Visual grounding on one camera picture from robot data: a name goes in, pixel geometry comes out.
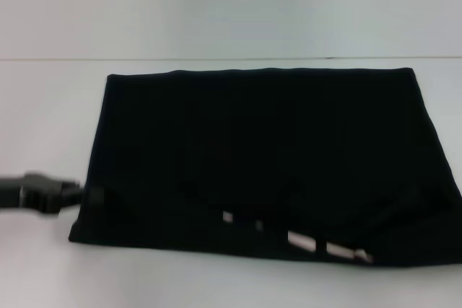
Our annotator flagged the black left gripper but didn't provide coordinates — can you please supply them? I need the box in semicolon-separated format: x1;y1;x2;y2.
0;170;106;216

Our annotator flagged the black t-shirt with white lettering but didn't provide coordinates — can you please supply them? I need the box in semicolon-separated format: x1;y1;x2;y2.
67;66;462;265

